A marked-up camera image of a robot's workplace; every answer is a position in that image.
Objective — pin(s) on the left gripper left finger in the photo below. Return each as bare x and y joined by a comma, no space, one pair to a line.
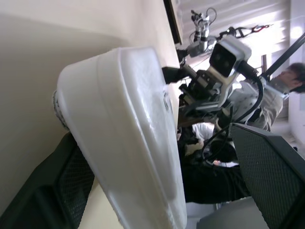
47,190

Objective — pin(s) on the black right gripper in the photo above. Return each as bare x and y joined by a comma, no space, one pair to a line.
202,88

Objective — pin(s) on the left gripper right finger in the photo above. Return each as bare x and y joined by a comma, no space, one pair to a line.
274,179

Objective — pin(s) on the white plastic box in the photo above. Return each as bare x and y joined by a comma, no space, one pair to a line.
114,119

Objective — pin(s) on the dark framed board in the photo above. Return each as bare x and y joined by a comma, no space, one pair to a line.
172,19

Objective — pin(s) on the black and red tool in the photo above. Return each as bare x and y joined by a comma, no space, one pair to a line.
245,31

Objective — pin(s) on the person in grey jacket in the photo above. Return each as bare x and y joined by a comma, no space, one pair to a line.
297,78

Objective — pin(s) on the black diagonal pole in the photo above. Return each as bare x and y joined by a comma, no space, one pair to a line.
286,55

